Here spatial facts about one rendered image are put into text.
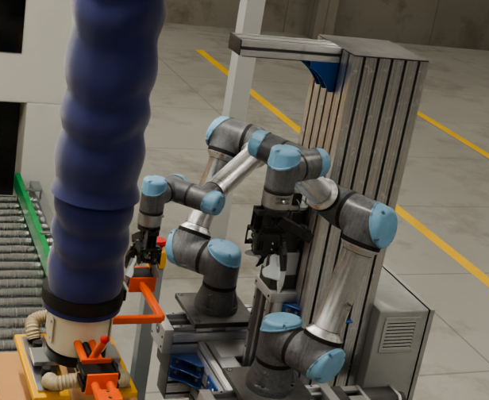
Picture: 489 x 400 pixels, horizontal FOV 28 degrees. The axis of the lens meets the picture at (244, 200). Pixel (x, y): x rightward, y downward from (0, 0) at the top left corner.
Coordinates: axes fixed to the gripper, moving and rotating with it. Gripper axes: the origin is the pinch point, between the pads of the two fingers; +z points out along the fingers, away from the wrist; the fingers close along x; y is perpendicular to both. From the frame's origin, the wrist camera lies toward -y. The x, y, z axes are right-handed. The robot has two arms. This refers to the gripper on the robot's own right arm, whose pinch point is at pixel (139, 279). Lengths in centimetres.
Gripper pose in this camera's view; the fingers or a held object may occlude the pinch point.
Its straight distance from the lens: 319.9
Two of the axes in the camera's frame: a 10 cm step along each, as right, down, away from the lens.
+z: -1.6, 9.3, 3.4
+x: 9.2, 0.1, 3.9
